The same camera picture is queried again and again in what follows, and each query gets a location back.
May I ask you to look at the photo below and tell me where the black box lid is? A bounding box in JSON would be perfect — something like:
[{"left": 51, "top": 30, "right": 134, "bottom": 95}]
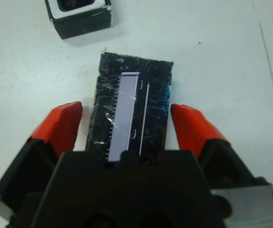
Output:
[{"left": 85, "top": 48, "right": 175, "bottom": 165}]

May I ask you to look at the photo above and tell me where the camera box base white inside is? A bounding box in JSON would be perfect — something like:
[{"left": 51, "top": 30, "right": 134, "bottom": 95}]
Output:
[{"left": 44, "top": 0, "right": 114, "bottom": 40}]

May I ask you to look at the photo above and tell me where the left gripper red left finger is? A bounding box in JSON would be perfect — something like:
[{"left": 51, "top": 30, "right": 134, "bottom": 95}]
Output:
[{"left": 0, "top": 101, "right": 83, "bottom": 219}]

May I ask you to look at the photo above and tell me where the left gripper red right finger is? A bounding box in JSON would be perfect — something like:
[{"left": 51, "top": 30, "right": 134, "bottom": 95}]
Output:
[{"left": 170, "top": 103, "right": 273, "bottom": 190}]

